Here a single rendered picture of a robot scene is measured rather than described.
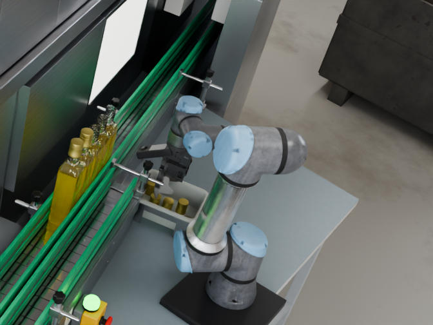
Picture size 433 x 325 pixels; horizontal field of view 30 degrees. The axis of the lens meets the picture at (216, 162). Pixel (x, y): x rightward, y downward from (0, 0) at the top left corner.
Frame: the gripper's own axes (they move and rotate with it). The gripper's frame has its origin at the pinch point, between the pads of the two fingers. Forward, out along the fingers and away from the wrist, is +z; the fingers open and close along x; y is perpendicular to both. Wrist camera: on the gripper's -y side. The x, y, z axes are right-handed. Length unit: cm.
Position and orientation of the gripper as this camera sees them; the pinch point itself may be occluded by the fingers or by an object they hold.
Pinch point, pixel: (157, 189)
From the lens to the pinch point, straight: 257.3
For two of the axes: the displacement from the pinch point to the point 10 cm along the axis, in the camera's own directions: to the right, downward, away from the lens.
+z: -2.7, 7.7, 5.8
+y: 9.3, 3.6, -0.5
